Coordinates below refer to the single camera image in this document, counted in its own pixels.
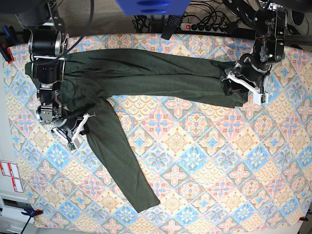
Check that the blue clamp upper left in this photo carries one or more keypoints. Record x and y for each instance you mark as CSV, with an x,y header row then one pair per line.
x,y
4,48

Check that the blue clamp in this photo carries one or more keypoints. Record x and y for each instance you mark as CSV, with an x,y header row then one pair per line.
x,y
4,48
31,214

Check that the blue plastic box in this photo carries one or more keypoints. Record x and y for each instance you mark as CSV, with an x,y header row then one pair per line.
x,y
153,7

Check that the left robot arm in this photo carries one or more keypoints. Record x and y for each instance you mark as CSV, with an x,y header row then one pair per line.
x,y
270,23

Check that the patterned colourful tablecloth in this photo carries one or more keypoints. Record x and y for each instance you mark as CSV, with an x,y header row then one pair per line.
x,y
215,170

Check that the black remote control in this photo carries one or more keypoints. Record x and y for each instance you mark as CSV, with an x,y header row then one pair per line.
x,y
172,24

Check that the blue clamp lower left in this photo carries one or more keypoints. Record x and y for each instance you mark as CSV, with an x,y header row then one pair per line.
x,y
31,214

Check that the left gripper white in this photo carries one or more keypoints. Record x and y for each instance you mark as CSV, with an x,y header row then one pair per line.
x,y
233,81

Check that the white red-framed labels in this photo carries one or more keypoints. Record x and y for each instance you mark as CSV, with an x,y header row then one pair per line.
x,y
10,169

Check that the white power strip red switch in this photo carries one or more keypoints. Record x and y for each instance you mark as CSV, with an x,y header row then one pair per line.
x,y
202,27

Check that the orange clamp lower right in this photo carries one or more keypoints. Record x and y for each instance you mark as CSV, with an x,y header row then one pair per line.
x,y
304,219

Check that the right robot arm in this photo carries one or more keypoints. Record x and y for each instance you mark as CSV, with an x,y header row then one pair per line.
x,y
48,48

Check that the dark green long-sleeve shirt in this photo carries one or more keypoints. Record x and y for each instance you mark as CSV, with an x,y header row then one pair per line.
x,y
92,77

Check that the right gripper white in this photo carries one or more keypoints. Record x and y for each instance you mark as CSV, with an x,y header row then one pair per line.
x,y
68,129

